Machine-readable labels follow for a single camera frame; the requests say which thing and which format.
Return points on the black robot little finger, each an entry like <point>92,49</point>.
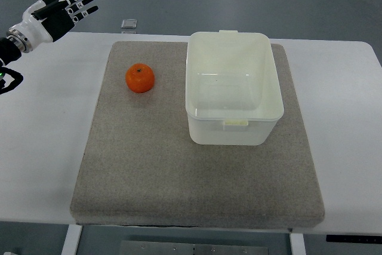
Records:
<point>83,14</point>

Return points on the white right table leg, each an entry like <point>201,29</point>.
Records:
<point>297,244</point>

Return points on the white left table leg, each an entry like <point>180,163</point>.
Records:
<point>72,238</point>

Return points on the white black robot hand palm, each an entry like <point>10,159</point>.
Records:
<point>31,32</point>

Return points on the orange fruit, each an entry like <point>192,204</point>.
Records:
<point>140,78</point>

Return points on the white table leg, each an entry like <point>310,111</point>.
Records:
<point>297,244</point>
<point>72,238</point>

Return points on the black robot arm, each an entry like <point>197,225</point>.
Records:
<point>10,79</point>

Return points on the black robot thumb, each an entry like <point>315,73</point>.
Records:
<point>49,10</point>

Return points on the small clear floor plate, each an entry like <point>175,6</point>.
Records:
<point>129,24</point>

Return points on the white plastic box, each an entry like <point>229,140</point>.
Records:
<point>232,90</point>

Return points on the grey fabric mat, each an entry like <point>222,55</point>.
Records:
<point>140,166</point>

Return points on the black table control panel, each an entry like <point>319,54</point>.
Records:
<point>358,239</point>

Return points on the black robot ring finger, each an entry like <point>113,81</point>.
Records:
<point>78,5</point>

